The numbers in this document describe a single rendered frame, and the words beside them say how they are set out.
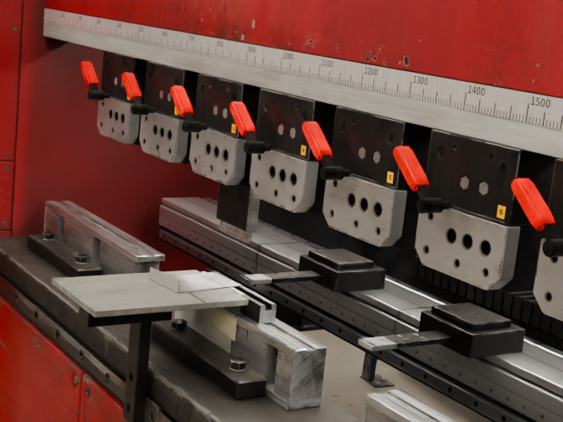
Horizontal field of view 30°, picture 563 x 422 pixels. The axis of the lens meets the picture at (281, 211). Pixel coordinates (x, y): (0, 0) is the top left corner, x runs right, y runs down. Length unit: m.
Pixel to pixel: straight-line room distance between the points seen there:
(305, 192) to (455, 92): 0.33
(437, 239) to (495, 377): 0.40
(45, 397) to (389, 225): 1.04
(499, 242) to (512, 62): 0.20
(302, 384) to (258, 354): 0.10
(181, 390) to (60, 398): 0.51
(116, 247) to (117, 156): 0.50
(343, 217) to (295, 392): 0.31
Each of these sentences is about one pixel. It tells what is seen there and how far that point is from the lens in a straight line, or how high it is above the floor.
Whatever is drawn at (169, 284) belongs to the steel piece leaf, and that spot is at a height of 1.01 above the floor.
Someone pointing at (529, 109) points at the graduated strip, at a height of 1.38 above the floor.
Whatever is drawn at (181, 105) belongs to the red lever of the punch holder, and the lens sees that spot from 1.75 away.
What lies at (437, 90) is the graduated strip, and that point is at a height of 1.39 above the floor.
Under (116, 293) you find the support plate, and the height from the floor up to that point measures 1.00.
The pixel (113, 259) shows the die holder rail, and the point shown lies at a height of 0.93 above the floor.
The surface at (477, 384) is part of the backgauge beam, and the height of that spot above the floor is 0.93.
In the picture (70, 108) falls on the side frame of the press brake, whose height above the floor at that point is 1.18.
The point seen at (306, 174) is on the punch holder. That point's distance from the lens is 1.49.
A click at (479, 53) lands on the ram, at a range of 1.23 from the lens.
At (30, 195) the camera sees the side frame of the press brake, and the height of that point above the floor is 0.97.
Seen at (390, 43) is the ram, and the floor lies 1.43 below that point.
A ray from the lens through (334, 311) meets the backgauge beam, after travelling 1.93.
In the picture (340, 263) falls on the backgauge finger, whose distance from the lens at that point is 1.84.
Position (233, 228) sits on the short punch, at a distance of 1.75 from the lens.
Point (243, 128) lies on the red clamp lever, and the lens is 1.57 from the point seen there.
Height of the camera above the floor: 1.47
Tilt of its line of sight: 11 degrees down
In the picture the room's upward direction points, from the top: 6 degrees clockwise
